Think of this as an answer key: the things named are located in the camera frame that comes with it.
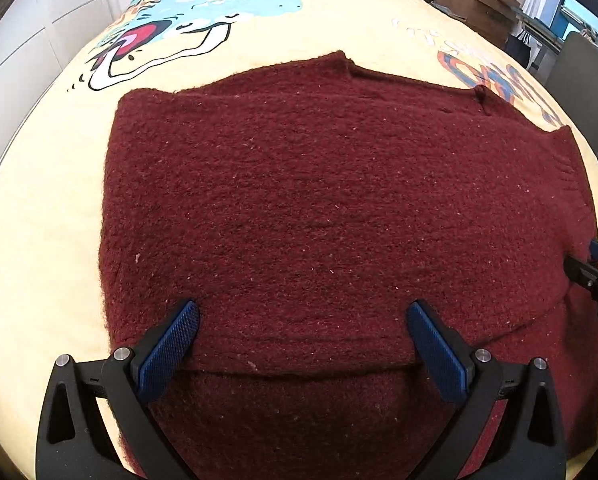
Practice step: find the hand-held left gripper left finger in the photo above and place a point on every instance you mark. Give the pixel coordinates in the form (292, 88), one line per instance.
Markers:
(169, 347)

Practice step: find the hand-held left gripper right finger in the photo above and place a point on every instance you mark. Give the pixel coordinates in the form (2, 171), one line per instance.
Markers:
(436, 347)

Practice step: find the dark red knitted sweater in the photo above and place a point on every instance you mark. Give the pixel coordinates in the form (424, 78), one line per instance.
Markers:
(329, 210)

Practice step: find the yellow dinosaur printed bedspread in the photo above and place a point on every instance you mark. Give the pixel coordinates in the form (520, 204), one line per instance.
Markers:
(39, 260)

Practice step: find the grey-green chair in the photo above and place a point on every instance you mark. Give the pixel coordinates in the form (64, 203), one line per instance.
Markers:
(579, 80)

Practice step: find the dark shopping bag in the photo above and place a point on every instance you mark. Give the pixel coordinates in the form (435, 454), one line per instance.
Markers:
(518, 49)

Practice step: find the brown wooden cabinet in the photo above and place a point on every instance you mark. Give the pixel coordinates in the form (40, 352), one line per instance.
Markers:
(479, 7)

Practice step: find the white wardrobe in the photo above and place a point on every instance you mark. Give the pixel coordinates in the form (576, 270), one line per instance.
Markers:
(44, 20)

